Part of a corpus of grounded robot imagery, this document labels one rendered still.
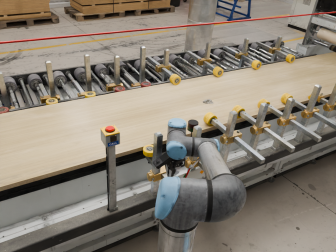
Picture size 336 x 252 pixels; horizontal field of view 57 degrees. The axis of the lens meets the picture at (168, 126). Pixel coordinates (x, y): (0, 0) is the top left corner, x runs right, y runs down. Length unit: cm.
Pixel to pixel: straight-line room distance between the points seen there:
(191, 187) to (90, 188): 114
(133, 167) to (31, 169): 58
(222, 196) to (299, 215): 219
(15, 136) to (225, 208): 148
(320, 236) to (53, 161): 215
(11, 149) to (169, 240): 124
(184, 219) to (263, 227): 197
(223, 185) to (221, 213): 7
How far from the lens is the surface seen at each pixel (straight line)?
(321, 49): 461
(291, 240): 280
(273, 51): 362
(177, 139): 139
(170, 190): 84
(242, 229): 272
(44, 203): 189
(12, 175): 178
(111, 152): 150
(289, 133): 281
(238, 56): 327
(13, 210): 187
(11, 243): 175
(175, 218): 87
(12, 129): 212
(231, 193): 87
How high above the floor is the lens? 204
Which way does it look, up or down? 33 degrees down
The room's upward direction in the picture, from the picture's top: 5 degrees clockwise
